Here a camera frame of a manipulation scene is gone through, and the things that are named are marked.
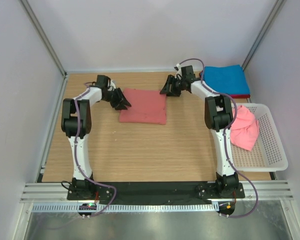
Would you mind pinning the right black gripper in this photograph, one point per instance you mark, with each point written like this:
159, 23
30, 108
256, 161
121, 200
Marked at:
170, 81

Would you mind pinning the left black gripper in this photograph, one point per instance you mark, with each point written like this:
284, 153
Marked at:
120, 96

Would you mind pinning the salmon pink t-shirt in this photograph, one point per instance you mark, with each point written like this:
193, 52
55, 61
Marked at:
147, 107

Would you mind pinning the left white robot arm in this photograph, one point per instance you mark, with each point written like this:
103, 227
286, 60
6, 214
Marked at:
76, 123

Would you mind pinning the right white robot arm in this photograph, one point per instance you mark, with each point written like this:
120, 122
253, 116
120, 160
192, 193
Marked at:
218, 118

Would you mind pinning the folded blue t-shirt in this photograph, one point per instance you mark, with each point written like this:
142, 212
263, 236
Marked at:
229, 79

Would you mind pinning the folded red t-shirt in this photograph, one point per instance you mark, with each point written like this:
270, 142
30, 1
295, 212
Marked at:
240, 96

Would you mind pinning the bright pink t-shirt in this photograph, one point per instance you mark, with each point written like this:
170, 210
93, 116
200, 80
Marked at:
245, 129

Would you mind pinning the white plastic basket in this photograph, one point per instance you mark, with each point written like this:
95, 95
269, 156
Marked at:
267, 154

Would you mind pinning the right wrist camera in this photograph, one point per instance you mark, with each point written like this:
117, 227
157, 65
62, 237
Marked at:
178, 74

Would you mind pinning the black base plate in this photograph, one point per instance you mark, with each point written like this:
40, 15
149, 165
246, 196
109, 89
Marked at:
152, 193

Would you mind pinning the white slotted cable duct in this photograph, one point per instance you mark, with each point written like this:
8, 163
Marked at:
90, 208

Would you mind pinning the aluminium frame rail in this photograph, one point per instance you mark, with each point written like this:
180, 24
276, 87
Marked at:
54, 192

